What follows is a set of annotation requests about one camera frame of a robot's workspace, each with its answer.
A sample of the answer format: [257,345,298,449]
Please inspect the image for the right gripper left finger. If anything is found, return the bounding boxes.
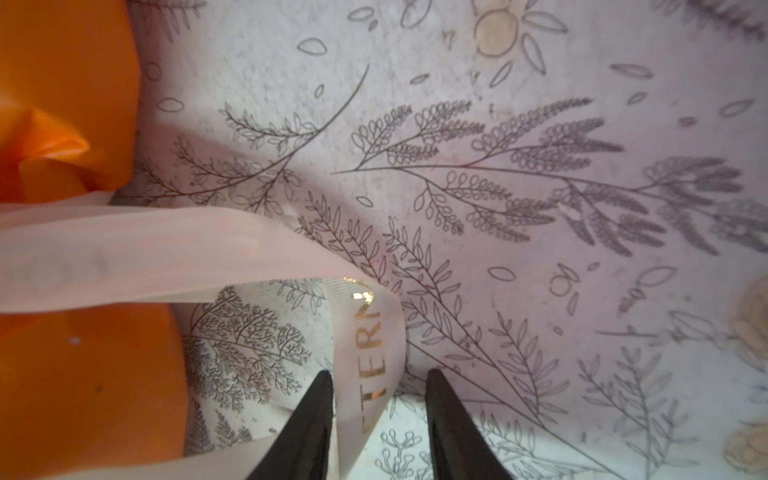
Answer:
[247,370,334,480]

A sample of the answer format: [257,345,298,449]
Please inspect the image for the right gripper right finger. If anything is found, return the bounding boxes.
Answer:
[425,369,513,480]

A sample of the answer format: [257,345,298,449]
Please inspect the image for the orange wrapping paper sheet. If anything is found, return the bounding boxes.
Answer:
[1,1,188,479]

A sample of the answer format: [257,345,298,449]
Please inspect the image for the white ribbon strip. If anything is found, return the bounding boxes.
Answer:
[1,198,406,479]

